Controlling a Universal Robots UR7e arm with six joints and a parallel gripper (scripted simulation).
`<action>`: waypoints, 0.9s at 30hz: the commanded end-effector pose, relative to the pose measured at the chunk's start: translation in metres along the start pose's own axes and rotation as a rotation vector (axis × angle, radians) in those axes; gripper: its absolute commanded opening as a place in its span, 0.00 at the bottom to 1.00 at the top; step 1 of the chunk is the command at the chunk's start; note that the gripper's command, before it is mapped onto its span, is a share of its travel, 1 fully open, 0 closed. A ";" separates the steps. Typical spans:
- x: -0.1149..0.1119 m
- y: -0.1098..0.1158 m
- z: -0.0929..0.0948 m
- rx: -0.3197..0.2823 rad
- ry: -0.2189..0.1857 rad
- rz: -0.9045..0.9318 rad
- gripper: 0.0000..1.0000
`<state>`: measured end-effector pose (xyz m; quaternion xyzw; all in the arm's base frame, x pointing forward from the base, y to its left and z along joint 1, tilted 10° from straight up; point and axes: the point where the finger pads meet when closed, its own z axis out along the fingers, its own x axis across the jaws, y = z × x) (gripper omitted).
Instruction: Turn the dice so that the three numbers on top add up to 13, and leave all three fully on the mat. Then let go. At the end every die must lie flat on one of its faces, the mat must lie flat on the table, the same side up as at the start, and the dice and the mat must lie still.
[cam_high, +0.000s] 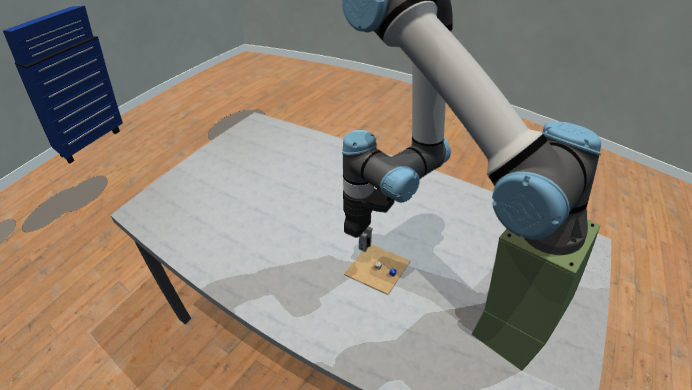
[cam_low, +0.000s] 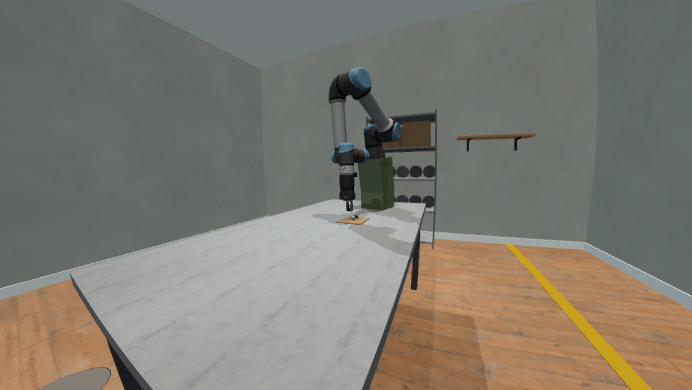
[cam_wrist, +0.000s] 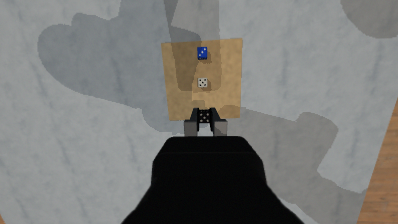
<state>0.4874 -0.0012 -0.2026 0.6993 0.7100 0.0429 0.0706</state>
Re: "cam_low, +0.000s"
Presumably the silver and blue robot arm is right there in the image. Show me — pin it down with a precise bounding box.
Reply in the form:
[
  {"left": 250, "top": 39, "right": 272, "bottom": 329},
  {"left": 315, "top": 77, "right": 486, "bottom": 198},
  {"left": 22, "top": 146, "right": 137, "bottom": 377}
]
[{"left": 329, "top": 67, "right": 401, "bottom": 166}]

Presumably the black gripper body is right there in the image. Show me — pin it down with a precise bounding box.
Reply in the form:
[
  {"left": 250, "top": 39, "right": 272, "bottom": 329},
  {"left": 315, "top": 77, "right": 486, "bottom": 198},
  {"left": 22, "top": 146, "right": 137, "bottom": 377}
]
[{"left": 339, "top": 165, "right": 357, "bottom": 200}]

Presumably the tan mat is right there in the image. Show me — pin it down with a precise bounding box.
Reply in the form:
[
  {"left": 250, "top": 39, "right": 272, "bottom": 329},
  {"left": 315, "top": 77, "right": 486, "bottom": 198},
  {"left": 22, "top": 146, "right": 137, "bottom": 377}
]
[{"left": 336, "top": 216, "right": 369, "bottom": 225}]

